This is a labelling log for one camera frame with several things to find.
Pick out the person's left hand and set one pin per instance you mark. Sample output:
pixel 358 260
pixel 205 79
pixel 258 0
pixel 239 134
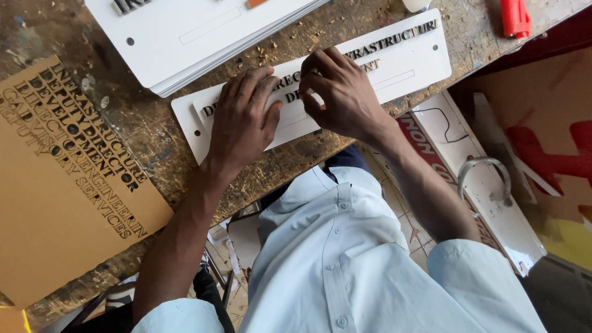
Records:
pixel 238 127

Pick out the person's right hand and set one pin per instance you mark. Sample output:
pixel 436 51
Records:
pixel 347 99

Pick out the white letter stencil strip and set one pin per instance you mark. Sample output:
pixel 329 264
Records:
pixel 296 104

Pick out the white sign plate gold letters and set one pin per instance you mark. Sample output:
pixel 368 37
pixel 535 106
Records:
pixel 402 64

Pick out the stack of white sign plates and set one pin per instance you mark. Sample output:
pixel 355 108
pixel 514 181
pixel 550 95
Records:
pixel 194 37

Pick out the white cup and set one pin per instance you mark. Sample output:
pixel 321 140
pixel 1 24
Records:
pixel 416 3

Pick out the small orange piece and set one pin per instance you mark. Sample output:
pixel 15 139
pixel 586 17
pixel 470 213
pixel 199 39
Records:
pixel 256 2

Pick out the curved metal band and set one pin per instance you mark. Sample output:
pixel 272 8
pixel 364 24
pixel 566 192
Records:
pixel 483 162

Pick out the light blue shirt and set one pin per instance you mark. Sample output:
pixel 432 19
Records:
pixel 351 277

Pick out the white signboard with red letters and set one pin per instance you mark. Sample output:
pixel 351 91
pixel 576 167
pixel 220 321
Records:
pixel 490 217

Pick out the red utility knife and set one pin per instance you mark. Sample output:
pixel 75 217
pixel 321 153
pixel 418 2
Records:
pixel 514 17

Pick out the brown cardboard sheet cut-out letters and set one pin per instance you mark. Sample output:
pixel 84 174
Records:
pixel 60 185

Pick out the brown board with red paint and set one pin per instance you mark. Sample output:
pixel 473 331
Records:
pixel 545 157

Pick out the black metal stool frame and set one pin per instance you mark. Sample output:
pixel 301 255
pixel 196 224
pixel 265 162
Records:
pixel 219 277

